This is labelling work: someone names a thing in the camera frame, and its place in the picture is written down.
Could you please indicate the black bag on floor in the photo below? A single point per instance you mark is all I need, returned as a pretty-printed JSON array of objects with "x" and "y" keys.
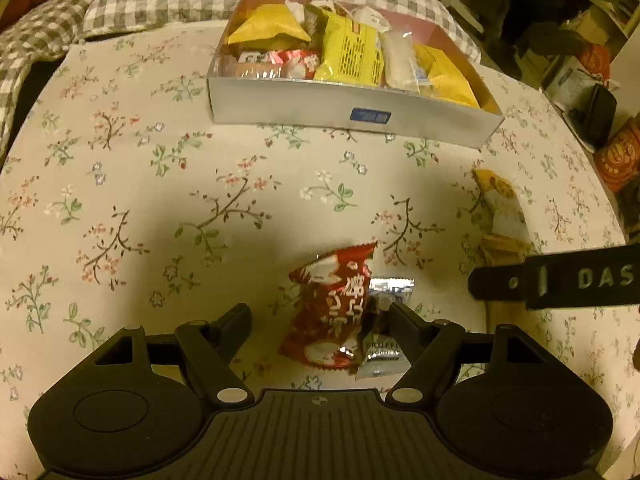
[{"x": 595, "y": 120}]

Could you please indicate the gold snack packet in box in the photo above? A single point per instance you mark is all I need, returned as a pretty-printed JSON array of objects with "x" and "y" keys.
[{"x": 444, "y": 81}]

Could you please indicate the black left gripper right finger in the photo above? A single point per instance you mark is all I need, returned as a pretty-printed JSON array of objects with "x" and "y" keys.
[{"x": 431, "y": 349}]

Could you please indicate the pink silver cardboard box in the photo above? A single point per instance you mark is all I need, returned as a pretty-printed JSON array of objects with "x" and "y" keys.
[{"x": 324, "y": 104}]

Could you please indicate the silver snack packet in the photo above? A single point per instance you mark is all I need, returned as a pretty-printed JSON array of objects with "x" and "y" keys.
[{"x": 381, "y": 355}]

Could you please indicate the red white candy packet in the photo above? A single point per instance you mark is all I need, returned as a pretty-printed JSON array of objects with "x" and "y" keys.
[{"x": 278, "y": 64}]

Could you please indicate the yellow printed snack packet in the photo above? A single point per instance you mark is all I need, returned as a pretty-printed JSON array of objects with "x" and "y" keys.
[{"x": 351, "y": 53}]

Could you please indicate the floral white tablecloth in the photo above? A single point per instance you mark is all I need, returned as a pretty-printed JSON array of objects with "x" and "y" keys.
[{"x": 124, "y": 204}]

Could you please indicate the white brown snack packet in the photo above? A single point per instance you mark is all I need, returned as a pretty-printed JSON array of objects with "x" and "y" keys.
[{"x": 371, "y": 17}]

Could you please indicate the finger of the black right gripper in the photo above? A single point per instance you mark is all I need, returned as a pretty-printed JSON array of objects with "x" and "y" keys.
[{"x": 605, "y": 277}]

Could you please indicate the translucent white snack packet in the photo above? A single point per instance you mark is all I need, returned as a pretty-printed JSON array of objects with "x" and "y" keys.
[{"x": 401, "y": 70}]

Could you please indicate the orange patterned bag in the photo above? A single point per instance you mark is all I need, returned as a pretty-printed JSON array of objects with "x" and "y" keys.
[{"x": 617, "y": 162}]

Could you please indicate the gold foil snack packet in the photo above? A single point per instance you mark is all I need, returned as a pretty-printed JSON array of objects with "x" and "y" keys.
[{"x": 499, "y": 250}]

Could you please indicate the white orange cracker packet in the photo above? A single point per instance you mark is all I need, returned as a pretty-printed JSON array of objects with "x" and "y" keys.
[{"x": 507, "y": 214}]

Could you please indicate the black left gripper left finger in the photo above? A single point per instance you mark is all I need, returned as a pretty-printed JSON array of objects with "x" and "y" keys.
[{"x": 208, "y": 350}]

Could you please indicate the red snack packet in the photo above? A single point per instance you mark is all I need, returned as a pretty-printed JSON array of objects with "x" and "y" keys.
[{"x": 334, "y": 292}]

